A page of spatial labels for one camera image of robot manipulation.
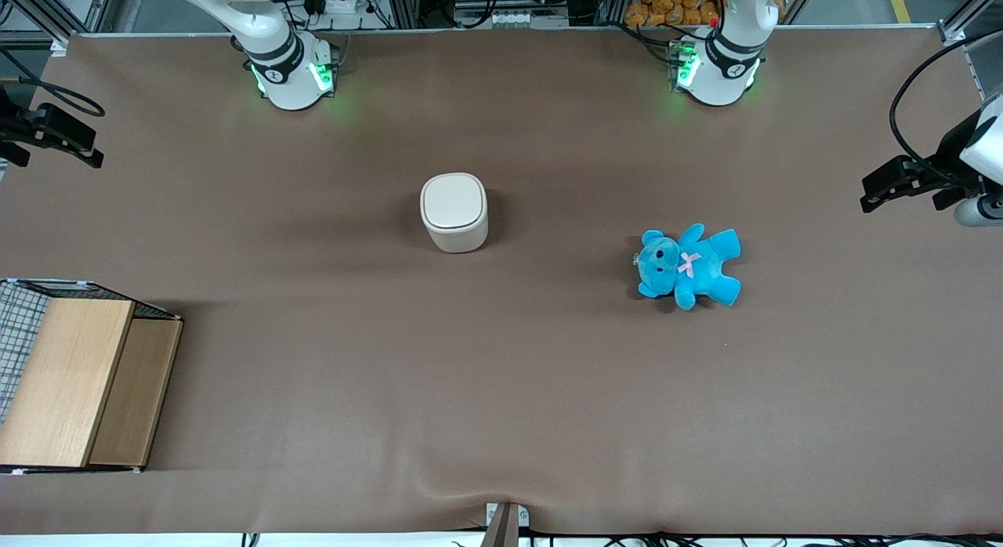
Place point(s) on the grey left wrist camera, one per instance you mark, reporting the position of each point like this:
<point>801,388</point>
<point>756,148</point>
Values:
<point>978,211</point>

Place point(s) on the blue teddy bear plush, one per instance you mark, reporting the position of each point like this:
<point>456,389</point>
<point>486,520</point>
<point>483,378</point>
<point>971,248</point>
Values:
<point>697,269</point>

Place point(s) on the wooden shelf box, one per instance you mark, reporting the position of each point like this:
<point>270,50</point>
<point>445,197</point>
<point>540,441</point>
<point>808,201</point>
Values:
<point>70,374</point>

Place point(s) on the white power strip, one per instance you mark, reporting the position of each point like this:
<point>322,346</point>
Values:
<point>341,1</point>

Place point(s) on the brown table mat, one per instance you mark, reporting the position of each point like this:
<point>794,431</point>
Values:
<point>501,374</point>

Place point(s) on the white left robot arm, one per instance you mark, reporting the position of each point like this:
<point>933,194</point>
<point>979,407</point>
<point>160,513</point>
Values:
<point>717,73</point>

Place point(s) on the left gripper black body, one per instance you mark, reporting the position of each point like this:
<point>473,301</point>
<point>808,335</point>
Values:
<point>950,157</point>

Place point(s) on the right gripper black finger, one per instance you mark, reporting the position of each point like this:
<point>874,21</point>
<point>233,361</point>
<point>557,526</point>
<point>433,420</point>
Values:
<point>66,124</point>
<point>82,155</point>

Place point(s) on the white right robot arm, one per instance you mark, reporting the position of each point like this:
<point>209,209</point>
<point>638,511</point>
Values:
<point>286,77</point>

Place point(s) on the white flip-lid trash can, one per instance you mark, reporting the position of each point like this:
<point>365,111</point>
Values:
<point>453,206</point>

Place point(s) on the white terminal block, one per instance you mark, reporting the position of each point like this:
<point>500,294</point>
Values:
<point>529,18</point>

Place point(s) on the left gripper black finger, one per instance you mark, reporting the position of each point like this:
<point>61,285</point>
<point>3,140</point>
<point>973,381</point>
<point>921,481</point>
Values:
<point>897,182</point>
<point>954,197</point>

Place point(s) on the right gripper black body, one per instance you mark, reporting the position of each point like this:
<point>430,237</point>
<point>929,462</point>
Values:
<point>17,128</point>

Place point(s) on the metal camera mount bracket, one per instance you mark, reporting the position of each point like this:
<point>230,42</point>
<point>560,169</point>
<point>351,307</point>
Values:
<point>507,523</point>

